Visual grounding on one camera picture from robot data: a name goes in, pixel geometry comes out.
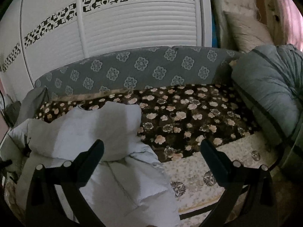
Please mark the dark floral blanket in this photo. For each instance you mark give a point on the dark floral blanket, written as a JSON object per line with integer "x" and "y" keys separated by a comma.
{"x": 189, "y": 123}

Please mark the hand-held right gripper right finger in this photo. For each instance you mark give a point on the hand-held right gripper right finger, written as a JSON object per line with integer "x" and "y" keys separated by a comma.
{"x": 213, "y": 162}

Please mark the grey patterned sofa backrest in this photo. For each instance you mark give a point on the grey patterned sofa backrest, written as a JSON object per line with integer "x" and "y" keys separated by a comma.
{"x": 153, "y": 68}

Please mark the grey-green bundled quilt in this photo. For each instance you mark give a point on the grey-green bundled quilt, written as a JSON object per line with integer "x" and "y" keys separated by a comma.
{"x": 265, "y": 87}

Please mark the beige floral blanket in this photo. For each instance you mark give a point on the beige floral blanket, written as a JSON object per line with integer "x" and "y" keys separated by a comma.
{"x": 189, "y": 175}

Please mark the white louvered wardrobe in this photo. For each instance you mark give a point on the white louvered wardrobe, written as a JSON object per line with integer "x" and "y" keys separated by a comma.
{"x": 130, "y": 28}

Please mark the beige pillow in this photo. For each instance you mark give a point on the beige pillow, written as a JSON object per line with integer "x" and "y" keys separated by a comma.
{"x": 248, "y": 33}

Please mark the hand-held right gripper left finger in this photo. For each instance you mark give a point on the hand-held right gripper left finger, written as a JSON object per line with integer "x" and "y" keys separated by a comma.
{"x": 93, "y": 162}

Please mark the light blue padded jacket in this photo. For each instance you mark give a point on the light blue padded jacket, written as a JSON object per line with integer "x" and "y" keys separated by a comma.
{"x": 106, "y": 127}

